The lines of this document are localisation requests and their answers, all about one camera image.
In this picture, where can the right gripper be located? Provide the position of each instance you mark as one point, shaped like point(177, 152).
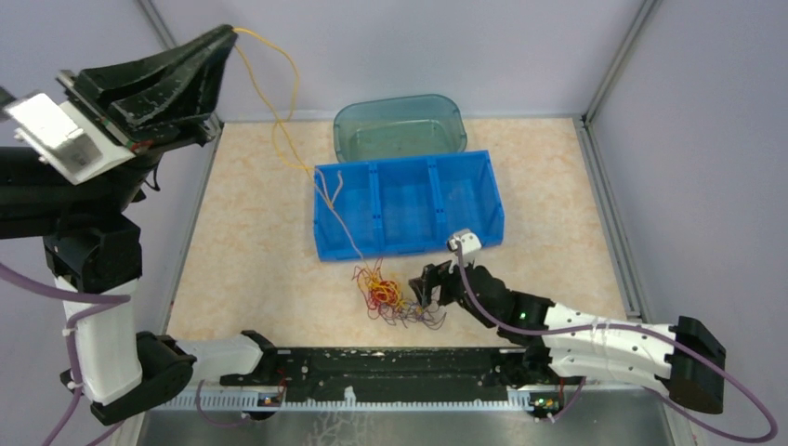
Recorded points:
point(436, 274)

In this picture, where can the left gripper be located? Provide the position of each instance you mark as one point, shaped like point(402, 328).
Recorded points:
point(171, 110)

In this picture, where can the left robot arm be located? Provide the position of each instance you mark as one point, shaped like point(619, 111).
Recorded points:
point(94, 253)

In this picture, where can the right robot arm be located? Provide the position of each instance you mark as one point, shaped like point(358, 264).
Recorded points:
point(675, 360)

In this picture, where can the blue three-compartment bin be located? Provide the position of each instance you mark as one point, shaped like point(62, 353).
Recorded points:
point(405, 206)

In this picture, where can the teal translucent plastic tub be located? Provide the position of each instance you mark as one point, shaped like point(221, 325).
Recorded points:
point(398, 127)

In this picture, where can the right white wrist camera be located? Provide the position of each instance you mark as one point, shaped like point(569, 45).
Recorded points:
point(465, 242)

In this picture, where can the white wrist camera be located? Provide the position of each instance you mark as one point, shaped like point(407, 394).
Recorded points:
point(64, 138)
point(465, 242)

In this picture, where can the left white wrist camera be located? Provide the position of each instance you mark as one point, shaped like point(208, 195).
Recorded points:
point(64, 138)

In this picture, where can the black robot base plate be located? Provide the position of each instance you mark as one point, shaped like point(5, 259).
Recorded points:
point(390, 375)

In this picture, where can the white slotted cable duct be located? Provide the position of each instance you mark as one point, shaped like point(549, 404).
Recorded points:
point(252, 402)

